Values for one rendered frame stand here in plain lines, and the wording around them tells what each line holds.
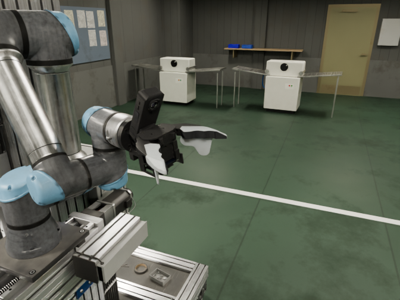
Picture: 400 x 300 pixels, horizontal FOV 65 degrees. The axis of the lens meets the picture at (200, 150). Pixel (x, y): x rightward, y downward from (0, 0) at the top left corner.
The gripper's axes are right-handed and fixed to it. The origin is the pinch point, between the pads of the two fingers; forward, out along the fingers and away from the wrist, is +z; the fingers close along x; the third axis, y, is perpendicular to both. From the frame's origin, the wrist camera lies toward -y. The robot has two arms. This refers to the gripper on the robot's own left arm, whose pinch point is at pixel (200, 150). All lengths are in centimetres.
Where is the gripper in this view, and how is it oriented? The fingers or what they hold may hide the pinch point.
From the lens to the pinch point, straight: 52.9
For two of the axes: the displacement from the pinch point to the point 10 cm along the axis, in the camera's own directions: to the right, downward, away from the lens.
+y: 0.9, 8.8, 4.7
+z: 7.3, 2.6, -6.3
